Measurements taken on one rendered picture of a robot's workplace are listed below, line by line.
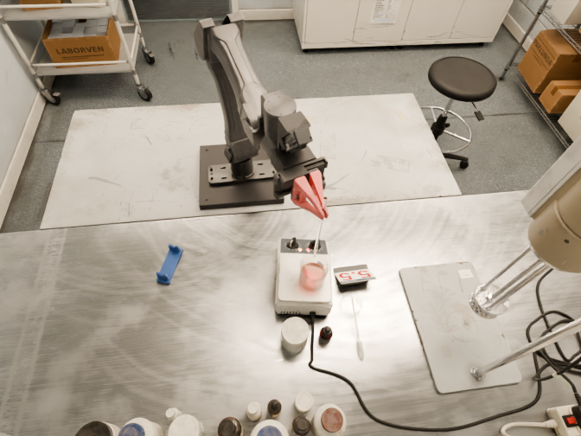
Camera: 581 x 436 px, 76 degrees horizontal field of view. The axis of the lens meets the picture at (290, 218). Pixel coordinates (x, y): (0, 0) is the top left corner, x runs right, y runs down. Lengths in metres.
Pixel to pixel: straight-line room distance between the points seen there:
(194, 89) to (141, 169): 1.82
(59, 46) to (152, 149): 1.77
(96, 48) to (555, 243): 2.72
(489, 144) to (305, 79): 1.41
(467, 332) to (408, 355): 0.15
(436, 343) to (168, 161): 0.90
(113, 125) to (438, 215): 1.07
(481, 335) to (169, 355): 0.72
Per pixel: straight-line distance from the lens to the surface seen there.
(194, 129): 1.30
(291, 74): 3.10
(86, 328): 1.00
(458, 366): 0.97
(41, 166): 2.75
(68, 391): 0.98
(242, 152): 0.99
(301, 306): 0.86
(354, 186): 1.14
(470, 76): 2.22
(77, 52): 2.95
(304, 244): 0.95
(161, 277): 0.97
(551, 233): 0.64
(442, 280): 1.03
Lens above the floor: 1.77
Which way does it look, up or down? 56 degrees down
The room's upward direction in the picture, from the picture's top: 4 degrees clockwise
